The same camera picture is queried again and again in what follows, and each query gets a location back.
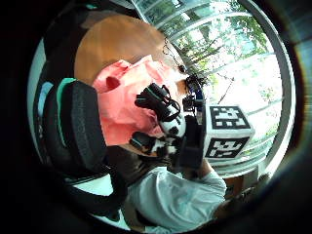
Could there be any brown cardboard box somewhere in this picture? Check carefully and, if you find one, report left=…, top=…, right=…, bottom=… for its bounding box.
left=225, top=175, right=246, bottom=198

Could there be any the person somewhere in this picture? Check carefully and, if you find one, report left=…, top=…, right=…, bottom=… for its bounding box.
left=124, top=165, right=228, bottom=234

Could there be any thin black cable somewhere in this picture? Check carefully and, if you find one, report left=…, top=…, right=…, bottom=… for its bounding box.
left=161, top=36, right=188, bottom=74

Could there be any pink cloth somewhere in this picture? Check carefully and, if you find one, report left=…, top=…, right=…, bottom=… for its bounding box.
left=92, top=54, right=187, bottom=147

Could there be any white cube with black markers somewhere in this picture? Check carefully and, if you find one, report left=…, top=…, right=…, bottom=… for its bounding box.
left=202, top=104, right=256, bottom=161

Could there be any white window frame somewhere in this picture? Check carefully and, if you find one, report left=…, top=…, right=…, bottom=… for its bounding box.
left=130, top=0, right=297, bottom=179

